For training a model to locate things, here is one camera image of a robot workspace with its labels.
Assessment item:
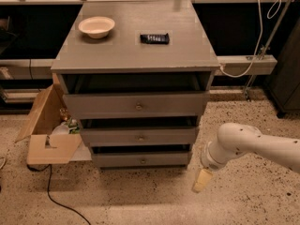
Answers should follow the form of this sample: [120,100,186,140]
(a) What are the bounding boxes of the grey top drawer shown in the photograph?
[63,92,209,119]

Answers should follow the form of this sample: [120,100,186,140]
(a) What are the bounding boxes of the grey bottom drawer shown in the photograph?
[92,152,192,168]

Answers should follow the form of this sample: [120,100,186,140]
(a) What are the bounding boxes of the items inside cardboard box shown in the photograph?
[52,108,80,135]

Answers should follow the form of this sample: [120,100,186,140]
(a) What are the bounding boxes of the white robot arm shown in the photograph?
[192,123,300,192]

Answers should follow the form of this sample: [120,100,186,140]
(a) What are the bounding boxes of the grey drawer cabinet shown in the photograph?
[52,1,219,156]

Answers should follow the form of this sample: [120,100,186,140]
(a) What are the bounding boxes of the black snack bar wrapper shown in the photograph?
[140,34,170,45]

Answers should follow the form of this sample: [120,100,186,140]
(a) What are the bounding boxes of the open cardboard box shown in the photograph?
[16,74,88,165]

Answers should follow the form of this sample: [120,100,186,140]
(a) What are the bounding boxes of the black floor cable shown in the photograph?
[26,163,92,225]

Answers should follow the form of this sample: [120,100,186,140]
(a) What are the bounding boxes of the metal pole stand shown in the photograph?
[243,0,294,102]

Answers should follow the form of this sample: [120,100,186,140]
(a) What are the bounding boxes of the white hanging cable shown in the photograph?
[218,0,283,79]

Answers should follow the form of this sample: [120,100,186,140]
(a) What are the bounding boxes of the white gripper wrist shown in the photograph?
[192,142,225,193]

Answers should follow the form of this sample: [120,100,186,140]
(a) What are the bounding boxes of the dark cabinet at right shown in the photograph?
[266,19,300,118]

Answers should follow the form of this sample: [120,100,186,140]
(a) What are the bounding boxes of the grey middle drawer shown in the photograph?
[80,127,199,146]

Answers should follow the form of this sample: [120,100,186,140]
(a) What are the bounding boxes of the grey drawer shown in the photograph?
[63,92,209,119]
[80,127,199,146]
[92,152,192,168]

